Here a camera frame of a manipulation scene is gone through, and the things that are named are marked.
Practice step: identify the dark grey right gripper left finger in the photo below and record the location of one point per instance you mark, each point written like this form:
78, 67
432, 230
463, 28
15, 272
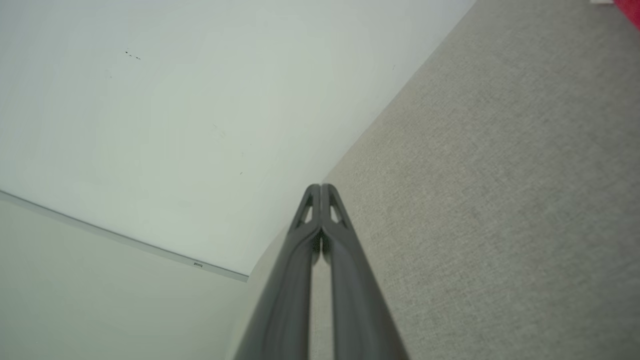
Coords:
285, 300

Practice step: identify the grey fabric sofa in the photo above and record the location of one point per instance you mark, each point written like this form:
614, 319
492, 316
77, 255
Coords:
500, 200

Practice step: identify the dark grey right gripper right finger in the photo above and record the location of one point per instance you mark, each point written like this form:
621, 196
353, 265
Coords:
357, 300

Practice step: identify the red white sleeveless jersey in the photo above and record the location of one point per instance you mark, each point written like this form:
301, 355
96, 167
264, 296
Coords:
632, 10

